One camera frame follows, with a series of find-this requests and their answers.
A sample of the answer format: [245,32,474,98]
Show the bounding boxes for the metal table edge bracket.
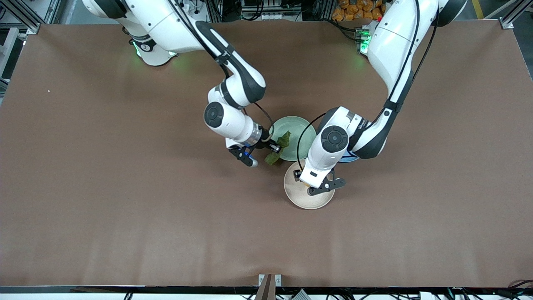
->
[258,273,282,300]

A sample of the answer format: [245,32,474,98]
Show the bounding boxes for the beige plate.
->
[284,160,336,210]

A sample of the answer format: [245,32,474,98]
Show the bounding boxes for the aluminium frame profile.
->
[496,0,533,30]
[0,0,63,36]

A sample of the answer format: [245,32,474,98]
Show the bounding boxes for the green lettuce leaf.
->
[264,130,291,166]

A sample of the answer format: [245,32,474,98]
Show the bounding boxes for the orange items bin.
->
[331,0,392,22]

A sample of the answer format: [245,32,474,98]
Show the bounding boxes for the grey equipment rack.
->
[241,0,304,21]

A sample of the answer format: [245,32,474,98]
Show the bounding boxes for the light green plate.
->
[269,116,318,162]

